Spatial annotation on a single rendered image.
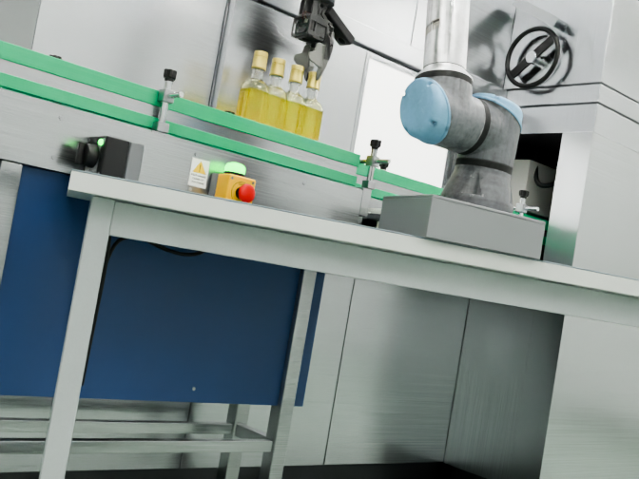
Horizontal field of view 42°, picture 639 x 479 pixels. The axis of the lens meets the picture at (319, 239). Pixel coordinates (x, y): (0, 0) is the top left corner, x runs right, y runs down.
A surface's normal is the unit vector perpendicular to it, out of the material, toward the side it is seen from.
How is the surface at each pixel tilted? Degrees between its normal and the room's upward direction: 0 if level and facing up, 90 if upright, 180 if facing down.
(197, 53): 90
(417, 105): 96
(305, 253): 90
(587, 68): 90
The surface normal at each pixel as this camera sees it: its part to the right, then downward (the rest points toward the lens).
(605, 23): -0.74, -0.16
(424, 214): -0.94, -0.18
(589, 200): 0.65, 0.07
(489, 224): 0.30, 0.00
